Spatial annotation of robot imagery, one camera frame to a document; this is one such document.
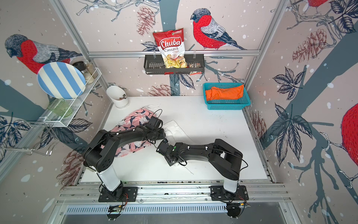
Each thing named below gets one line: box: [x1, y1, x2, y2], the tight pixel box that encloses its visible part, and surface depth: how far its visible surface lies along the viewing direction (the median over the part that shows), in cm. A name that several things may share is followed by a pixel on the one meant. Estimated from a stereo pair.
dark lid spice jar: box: [72, 61, 95, 84], surface depth 83 cm
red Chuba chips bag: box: [152, 28, 188, 69], surface depth 83 cm
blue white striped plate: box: [37, 61, 87, 100], surface depth 74 cm
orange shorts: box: [205, 84, 245, 102], surface depth 116 cm
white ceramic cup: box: [106, 85, 129, 108], surface depth 112 cm
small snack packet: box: [186, 63, 201, 69], surface depth 92 cm
